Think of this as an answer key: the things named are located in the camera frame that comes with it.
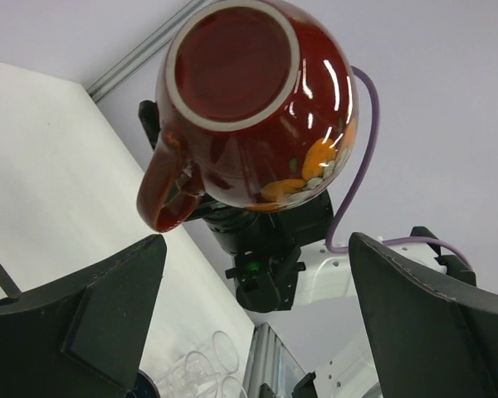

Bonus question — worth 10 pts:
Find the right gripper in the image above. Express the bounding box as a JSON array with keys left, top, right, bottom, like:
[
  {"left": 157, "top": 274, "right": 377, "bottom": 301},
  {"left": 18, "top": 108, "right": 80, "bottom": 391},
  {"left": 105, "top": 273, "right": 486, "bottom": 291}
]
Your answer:
[{"left": 139, "top": 100, "right": 332, "bottom": 254}]

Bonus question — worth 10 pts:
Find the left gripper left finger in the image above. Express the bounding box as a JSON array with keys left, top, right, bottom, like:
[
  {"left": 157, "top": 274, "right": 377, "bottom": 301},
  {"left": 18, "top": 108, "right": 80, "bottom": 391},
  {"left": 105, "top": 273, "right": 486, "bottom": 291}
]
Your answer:
[{"left": 0, "top": 235, "right": 167, "bottom": 397}]

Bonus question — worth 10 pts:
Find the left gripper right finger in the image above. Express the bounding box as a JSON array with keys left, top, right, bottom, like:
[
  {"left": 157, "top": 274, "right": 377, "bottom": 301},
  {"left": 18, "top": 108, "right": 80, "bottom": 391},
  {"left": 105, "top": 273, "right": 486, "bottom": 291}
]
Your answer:
[{"left": 349, "top": 233, "right": 498, "bottom": 397}]

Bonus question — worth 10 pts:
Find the red cup white inside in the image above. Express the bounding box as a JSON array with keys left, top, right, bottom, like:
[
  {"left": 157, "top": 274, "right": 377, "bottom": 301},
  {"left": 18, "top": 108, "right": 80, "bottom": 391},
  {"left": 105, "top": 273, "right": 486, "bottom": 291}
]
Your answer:
[{"left": 137, "top": 1, "right": 358, "bottom": 232}]

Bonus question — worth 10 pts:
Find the dark blue cup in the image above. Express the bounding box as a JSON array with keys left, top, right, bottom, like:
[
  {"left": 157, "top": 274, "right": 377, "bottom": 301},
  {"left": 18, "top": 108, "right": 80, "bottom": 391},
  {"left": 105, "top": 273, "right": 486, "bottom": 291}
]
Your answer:
[{"left": 125, "top": 371, "right": 160, "bottom": 398}]

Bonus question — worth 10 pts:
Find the wire dish rack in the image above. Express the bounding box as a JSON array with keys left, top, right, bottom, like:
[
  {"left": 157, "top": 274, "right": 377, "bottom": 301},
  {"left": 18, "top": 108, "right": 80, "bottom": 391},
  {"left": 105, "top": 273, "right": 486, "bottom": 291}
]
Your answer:
[{"left": 0, "top": 263, "right": 22, "bottom": 300}]

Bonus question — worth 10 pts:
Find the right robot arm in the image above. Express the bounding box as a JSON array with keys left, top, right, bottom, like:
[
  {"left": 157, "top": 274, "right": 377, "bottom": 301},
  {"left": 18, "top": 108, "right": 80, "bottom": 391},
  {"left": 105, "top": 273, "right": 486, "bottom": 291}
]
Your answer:
[{"left": 138, "top": 100, "right": 476, "bottom": 397}]

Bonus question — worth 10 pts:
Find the clear glass front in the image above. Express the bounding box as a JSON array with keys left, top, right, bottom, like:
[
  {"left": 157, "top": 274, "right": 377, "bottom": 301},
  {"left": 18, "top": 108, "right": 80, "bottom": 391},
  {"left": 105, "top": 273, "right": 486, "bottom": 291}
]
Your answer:
[{"left": 155, "top": 351, "right": 218, "bottom": 398}]

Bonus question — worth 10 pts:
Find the clear glass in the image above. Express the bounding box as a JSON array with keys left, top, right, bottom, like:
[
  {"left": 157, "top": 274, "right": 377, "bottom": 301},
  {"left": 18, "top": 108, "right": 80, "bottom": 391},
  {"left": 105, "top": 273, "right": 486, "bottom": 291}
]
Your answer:
[
  {"left": 212, "top": 331, "right": 240, "bottom": 374},
  {"left": 155, "top": 351, "right": 218, "bottom": 398},
  {"left": 217, "top": 376, "right": 247, "bottom": 398}
]

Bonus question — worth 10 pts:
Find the clear glass back left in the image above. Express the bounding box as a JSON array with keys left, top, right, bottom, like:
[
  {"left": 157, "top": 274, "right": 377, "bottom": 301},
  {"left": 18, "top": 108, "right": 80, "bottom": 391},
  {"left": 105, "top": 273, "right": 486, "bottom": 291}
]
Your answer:
[{"left": 212, "top": 331, "right": 240, "bottom": 374}]

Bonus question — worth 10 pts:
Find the clear glass back right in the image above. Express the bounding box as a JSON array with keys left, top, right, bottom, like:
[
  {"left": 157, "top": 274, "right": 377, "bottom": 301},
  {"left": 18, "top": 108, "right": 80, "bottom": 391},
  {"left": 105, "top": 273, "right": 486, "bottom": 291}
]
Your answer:
[{"left": 217, "top": 376, "right": 247, "bottom": 398}]

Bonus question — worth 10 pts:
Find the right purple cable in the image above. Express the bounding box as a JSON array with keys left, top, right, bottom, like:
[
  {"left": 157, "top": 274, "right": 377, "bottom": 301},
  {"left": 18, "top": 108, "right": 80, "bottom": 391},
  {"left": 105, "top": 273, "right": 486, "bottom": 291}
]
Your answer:
[{"left": 325, "top": 65, "right": 472, "bottom": 270}]

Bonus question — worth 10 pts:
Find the aluminium mounting rail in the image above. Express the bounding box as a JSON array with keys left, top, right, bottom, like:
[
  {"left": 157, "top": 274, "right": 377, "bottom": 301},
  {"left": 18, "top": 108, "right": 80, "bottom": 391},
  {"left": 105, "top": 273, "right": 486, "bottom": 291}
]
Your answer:
[{"left": 243, "top": 323, "right": 306, "bottom": 398}]

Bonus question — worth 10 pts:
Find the right aluminium frame post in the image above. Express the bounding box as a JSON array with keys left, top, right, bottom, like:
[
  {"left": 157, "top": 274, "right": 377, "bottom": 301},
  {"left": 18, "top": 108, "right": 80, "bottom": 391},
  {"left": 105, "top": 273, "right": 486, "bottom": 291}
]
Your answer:
[{"left": 87, "top": 0, "right": 211, "bottom": 103}]

